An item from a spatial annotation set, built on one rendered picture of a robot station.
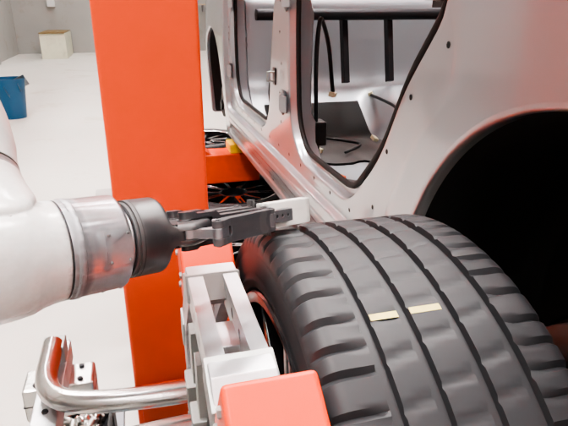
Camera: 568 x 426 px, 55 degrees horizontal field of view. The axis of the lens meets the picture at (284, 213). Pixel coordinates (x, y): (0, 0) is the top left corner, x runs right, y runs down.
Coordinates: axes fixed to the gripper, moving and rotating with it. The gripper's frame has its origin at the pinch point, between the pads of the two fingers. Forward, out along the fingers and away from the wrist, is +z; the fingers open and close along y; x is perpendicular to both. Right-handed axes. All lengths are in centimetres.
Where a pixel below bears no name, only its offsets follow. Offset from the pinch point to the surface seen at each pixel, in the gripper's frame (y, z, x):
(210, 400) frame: 10.6, -18.1, -13.2
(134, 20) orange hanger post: -29.9, -2.3, 28.1
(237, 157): -195, 130, 3
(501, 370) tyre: 26.2, 1.5, -12.4
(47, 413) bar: -15.1, -24.8, -21.1
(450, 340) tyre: 22.6, -0.4, -10.0
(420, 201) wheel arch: -9.2, 38.9, -3.5
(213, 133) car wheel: -323, 197, 22
